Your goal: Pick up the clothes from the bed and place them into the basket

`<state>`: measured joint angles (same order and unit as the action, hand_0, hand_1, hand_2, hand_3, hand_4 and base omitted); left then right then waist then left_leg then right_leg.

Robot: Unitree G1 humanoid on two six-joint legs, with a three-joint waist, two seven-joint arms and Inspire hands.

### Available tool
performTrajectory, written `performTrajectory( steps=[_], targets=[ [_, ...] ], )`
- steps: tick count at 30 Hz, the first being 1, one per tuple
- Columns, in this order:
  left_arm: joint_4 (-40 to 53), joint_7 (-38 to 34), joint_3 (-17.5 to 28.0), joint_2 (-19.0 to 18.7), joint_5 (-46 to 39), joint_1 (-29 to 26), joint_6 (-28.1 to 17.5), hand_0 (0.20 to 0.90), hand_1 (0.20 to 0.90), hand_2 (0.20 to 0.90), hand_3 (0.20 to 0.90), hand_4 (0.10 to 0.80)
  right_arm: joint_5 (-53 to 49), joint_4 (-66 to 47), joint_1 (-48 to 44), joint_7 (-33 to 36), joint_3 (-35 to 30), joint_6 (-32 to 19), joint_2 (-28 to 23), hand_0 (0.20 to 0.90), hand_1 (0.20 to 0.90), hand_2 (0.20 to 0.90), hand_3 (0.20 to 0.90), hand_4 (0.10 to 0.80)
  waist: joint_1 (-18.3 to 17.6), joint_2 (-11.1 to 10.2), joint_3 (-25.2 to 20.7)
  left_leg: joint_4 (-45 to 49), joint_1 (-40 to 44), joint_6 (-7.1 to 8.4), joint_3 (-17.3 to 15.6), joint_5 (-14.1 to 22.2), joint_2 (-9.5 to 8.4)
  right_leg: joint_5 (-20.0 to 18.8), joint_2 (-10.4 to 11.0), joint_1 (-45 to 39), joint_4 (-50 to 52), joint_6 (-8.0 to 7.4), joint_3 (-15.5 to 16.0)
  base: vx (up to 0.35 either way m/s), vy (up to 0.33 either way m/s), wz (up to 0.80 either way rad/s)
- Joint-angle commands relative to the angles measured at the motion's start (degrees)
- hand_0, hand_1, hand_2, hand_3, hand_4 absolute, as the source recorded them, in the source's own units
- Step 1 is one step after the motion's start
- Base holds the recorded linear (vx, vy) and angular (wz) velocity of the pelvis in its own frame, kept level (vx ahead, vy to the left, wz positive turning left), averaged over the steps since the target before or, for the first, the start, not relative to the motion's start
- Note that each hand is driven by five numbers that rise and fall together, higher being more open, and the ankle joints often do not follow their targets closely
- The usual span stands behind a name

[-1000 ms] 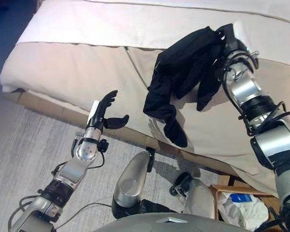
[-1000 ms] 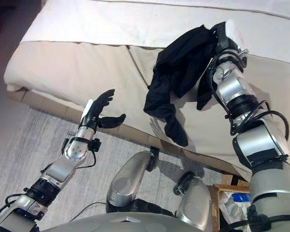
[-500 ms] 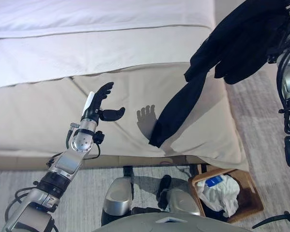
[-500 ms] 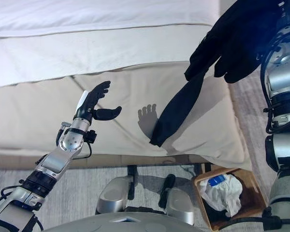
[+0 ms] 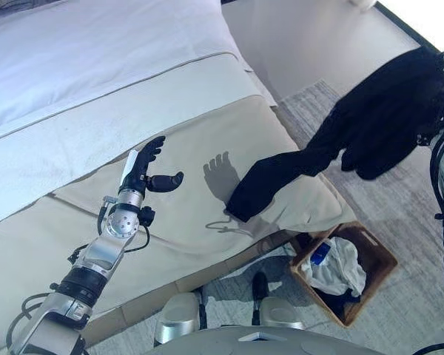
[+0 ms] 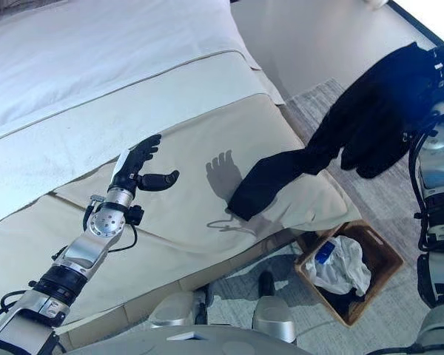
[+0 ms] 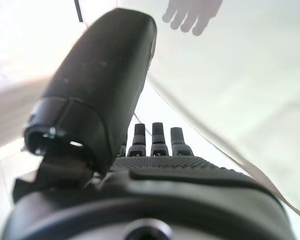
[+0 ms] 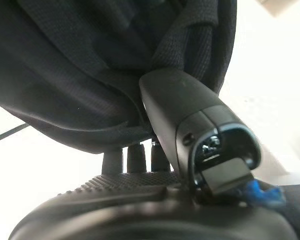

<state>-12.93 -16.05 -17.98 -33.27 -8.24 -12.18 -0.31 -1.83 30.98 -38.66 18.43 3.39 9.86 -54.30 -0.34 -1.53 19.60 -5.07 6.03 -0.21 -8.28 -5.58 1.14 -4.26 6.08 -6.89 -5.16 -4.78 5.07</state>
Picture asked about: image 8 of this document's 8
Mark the black garment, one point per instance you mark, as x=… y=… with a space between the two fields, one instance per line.
x=65 y=62

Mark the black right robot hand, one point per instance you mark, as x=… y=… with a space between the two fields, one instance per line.
x=177 y=112

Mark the white garment with blue tag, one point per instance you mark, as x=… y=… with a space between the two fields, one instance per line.
x=257 y=190

